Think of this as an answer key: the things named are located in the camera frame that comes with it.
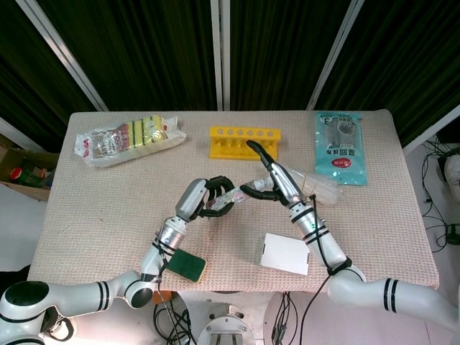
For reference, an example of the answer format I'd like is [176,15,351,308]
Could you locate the yellow test tube rack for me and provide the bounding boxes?
[208,125,282,161]

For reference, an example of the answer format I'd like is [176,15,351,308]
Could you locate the teal cloth package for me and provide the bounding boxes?
[314,112,369,186]

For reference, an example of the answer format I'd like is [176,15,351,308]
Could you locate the bundle of clear test tubes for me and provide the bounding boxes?
[287,167,344,206]

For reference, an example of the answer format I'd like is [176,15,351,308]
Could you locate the black floor cables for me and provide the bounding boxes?
[419,134,460,254]

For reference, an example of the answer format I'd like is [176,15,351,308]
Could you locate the green yellow sponge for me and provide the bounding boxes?
[165,248,208,284]

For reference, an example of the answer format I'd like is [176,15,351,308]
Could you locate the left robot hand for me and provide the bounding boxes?
[173,175,241,221]

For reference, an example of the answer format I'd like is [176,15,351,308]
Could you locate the white cardboard box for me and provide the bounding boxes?
[257,232,312,277]

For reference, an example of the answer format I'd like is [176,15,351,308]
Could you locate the white sneaker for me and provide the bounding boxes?
[441,154,460,202]

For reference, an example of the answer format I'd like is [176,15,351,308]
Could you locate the cardboard box with cans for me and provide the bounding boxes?
[0,133,60,202]

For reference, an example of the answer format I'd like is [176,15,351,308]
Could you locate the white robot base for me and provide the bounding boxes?
[172,290,288,345]

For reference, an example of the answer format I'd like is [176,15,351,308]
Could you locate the beige woven tablecloth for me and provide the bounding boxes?
[27,109,440,299]

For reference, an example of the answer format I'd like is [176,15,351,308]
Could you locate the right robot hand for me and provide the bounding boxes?
[239,139,305,207]

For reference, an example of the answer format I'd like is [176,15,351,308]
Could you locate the bagged pack of sponges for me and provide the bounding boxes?
[73,114,188,169]

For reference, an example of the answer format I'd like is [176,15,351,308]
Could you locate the clear plastic tube with pink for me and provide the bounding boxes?
[205,177,274,211]

